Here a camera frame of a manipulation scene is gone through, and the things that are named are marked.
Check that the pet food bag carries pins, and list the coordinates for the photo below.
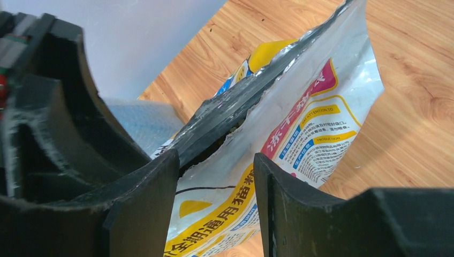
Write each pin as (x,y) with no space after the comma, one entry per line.
(301,103)

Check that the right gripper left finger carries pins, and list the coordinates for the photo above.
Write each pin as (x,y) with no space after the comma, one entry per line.
(129,217)

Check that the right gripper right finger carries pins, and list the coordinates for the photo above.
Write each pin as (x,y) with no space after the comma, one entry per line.
(297,219)

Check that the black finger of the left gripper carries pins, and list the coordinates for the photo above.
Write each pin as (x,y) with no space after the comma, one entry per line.
(59,139)

